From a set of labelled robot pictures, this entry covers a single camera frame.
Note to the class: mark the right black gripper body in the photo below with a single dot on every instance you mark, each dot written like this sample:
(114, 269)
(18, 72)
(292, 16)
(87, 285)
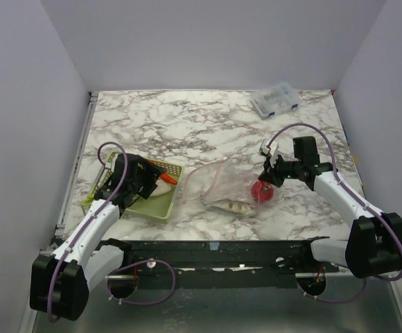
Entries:
(274, 172)

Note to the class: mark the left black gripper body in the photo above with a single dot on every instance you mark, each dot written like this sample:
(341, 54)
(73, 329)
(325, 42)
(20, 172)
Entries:
(146, 179)

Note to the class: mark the red fake tomato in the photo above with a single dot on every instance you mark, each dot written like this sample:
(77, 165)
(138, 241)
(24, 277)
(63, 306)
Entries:
(262, 192)

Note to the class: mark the orange fake carrot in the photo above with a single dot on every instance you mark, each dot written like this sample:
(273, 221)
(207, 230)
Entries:
(164, 176)

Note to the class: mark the clear zip top bag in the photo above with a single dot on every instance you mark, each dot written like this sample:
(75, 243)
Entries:
(218, 181)

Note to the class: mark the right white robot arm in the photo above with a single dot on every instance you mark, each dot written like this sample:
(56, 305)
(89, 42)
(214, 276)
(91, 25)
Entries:
(374, 245)

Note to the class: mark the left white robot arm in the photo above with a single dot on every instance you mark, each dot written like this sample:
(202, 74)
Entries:
(60, 283)

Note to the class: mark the grey fake fish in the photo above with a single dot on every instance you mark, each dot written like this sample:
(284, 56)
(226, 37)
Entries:
(235, 207)

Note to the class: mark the green plastic basket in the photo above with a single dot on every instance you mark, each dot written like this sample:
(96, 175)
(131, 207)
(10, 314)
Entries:
(158, 207)

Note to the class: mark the clear plastic organizer box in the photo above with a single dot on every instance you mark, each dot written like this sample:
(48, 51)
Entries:
(279, 99)

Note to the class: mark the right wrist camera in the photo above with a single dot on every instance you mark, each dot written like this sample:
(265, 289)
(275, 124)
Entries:
(270, 150)

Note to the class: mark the black table front rail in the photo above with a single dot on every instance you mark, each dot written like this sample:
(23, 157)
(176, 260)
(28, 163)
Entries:
(214, 264)

